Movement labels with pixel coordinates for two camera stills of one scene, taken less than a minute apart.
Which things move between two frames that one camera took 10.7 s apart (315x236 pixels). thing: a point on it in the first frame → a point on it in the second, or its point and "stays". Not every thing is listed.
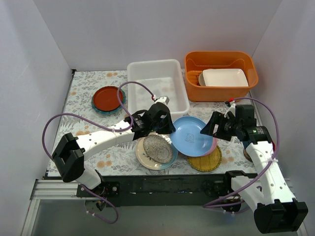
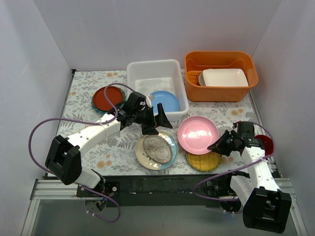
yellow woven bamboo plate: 207,162 stays
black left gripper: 159,118 → 151,120
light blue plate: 187,139 → 169,101
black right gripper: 220,126 → 227,143
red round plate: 105,99 stays
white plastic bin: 165,78 stays
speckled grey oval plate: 158,148 stays
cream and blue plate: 146,162 stays
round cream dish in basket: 201,80 stays
